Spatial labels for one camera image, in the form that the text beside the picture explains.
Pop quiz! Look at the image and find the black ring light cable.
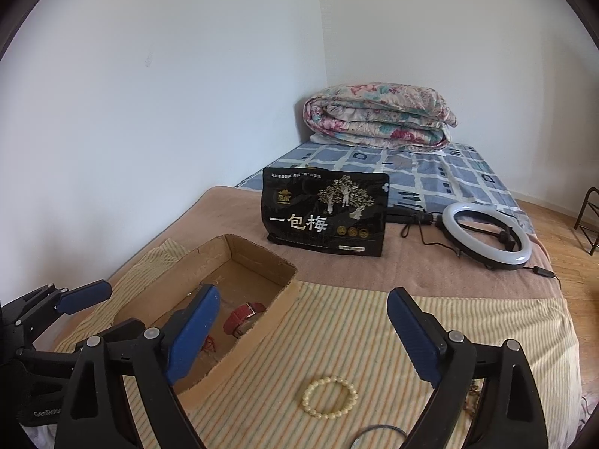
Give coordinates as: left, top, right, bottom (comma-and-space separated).
400, 219, 565, 291

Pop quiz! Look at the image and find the black tripod stand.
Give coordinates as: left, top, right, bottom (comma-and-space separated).
386, 206, 443, 226

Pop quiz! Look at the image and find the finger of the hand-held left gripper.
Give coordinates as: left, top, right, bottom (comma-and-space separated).
12, 279, 113, 337
16, 319, 147, 377

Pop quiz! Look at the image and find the cardboard box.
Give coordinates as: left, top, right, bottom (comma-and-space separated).
112, 234, 299, 396

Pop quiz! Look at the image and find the blue plaid bed sheet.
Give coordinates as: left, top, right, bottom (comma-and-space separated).
234, 140, 536, 235

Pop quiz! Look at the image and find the black snack bag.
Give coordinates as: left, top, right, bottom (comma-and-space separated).
261, 167, 390, 258

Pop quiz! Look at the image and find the brown blanket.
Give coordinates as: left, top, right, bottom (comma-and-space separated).
105, 186, 593, 431

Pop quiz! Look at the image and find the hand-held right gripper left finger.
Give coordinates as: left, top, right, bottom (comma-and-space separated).
54, 284, 222, 449

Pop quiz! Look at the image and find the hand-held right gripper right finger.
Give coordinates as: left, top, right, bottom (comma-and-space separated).
386, 287, 549, 449

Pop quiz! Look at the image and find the thin black hair tie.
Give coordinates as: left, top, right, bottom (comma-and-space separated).
358, 424, 408, 449

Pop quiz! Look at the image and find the folded floral quilt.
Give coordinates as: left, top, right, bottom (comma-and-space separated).
303, 83, 458, 151

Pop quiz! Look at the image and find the cream bead bracelet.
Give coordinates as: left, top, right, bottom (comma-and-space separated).
302, 375, 359, 416

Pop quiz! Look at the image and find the yellow striped cloth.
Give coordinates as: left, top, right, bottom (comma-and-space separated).
54, 238, 583, 449

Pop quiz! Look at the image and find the white ring light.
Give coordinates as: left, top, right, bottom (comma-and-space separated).
442, 202, 533, 271

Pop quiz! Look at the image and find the dark metal rack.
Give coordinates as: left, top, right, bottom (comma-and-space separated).
575, 187, 599, 256

